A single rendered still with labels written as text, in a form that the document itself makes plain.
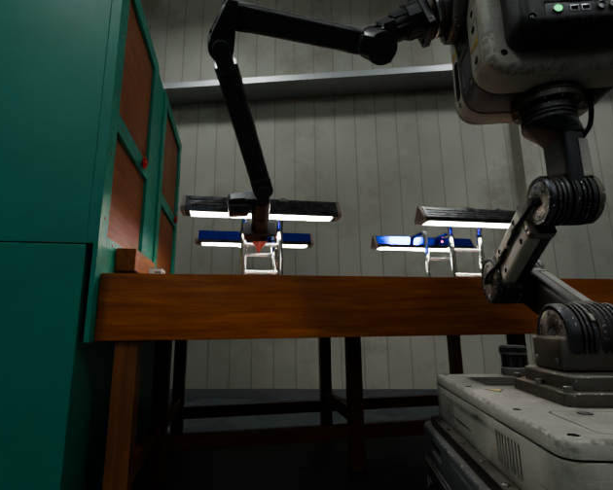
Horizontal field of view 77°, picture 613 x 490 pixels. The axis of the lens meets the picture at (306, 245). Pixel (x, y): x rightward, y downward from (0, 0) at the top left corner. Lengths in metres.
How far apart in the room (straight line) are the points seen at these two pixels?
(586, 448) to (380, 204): 3.24
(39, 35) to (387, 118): 3.16
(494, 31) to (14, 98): 1.24
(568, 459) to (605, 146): 4.09
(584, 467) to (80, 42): 1.50
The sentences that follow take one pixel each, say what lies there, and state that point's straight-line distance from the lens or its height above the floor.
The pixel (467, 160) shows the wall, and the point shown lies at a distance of 4.02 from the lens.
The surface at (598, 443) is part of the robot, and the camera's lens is 0.64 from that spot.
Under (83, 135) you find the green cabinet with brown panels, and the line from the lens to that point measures 1.31.
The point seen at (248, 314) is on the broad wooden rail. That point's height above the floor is 0.65.
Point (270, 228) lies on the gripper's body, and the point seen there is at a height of 0.92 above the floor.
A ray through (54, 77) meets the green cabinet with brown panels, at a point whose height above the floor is 1.33.
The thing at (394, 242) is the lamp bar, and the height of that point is 1.07.
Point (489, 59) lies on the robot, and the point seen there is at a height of 1.15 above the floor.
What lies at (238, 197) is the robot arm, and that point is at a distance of 1.16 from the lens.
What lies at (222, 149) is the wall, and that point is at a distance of 4.09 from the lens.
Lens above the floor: 0.62
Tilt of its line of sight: 12 degrees up
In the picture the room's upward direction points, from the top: 1 degrees counter-clockwise
